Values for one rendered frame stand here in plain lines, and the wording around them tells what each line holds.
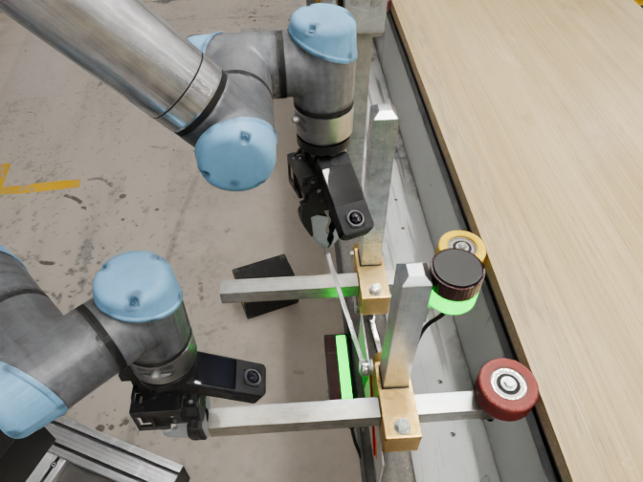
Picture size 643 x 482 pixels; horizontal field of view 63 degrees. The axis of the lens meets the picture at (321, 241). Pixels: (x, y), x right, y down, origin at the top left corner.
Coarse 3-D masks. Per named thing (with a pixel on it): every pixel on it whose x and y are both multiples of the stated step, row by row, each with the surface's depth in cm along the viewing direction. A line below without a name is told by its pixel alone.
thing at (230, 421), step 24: (216, 408) 73; (240, 408) 73; (264, 408) 73; (288, 408) 73; (312, 408) 73; (336, 408) 73; (360, 408) 73; (432, 408) 73; (456, 408) 73; (480, 408) 73; (216, 432) 73; (240, 432) 73; (264, 432) 74
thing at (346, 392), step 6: (336, 336) 100; (342, 336) 100; (342, 342) 99; (342, 348) 98; (342, 354) 97; (342, 360) 96; (342, 366) 95; (348, 366) 96; (342, 372) 95; (348, 372) 95; (342, 378) 94; (348, 378) 94; (342, 384) 93; (348, 384) 93; (342, 390) 92; (348, 390) 92; (348, 396) 92
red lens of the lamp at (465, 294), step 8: (456, 248) 60; (432, 264) 59; (432, 272) 58; (432, 280) 58; (440, 280) 57; (480, 280) 57; (432, 288) 59; (440, 288) 57; (448, 288) 57; (456, 288) 56; (464, 288) 56; (472, 288) 56; (448, 296) 58; (456, 296) 57; (464, 296) 57; (472, 296) 58
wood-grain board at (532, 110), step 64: (448, 0) 155; (512, 0) 155; (576, 0) 155; (448, 64) 130; (512, 64) 130; (576, 64) 130; (640, 64) 130; (448, 128) 112; (512, 128) 112; (576, 128) 112; (640, 128) 112; (512, 192) 98; (576, 192) 98; (640, 192) 98; (512, 256) 87; (576, 256) 87; (640, 256) 87; (512, 320) 79; (576, 320) 79; (640, 320) 79; (576, 384) 72; (640, 384) 72; (576, 448) 66; (640, 448) 66
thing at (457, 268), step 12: (444, 252) 59; (456, 252) 59; (468, 252) 59; (444, 264) 58; (456, 264) 58; (468, 264) 58; (480, 264) 59; (444, 276) 57; (456, 276) 57; (468, 276) 57; (480, 276) 57; (420, 336) 68
